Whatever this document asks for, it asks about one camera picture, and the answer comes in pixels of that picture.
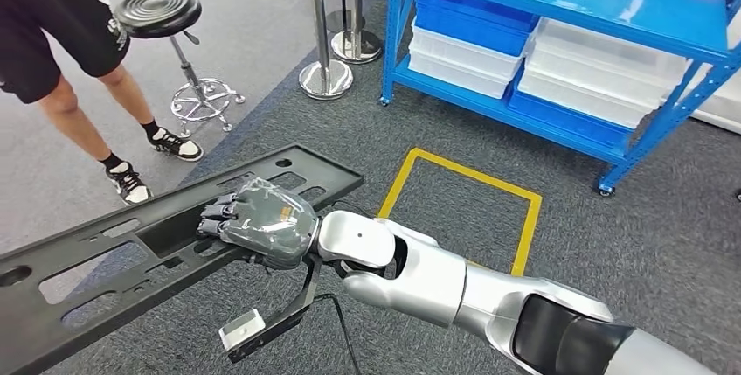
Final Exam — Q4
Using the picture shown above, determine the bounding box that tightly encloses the black plastic plate part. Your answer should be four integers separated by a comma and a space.
0, 144, 364, 375

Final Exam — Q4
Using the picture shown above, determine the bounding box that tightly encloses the white car with red stripe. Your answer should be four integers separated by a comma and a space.
570, 0, 741, 136

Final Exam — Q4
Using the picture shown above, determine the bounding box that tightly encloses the chrome stanchion post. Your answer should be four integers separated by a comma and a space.
330, 0, 384, 66
297, 0, 355, 102

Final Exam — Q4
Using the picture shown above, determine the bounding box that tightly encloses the person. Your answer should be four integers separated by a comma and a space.
0, 0, 205, 207

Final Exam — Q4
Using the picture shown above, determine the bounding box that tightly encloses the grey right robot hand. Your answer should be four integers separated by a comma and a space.
197, 177, 322, 272

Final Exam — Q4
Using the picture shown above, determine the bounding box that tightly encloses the yellow floor tape square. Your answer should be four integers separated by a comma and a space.
377, 147, 544, 279

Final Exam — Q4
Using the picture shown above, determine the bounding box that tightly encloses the black camera cable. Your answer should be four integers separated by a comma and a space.
312, 293, 364, 375

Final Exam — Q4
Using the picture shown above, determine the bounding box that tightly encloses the black stool with chrome base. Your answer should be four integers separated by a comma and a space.
113, 0, 247, 140

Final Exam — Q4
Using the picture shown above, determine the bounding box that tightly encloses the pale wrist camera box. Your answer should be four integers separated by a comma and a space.
218, 255, 325, 365

